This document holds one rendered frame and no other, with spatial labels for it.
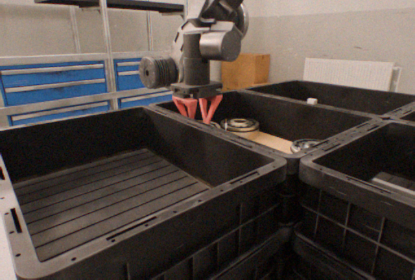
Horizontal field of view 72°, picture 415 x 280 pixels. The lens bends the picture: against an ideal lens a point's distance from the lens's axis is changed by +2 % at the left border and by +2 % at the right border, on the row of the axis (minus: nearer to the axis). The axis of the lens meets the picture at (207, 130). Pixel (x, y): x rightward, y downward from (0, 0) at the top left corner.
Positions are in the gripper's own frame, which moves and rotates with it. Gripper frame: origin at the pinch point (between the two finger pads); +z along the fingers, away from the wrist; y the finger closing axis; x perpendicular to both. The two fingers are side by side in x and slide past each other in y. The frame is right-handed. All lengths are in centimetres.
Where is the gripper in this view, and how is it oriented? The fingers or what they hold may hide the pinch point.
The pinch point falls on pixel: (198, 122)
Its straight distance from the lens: 65.0
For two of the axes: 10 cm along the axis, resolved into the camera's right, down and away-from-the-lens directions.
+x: -6.4, -2.5, 7.3
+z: 0.1, 9.5, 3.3
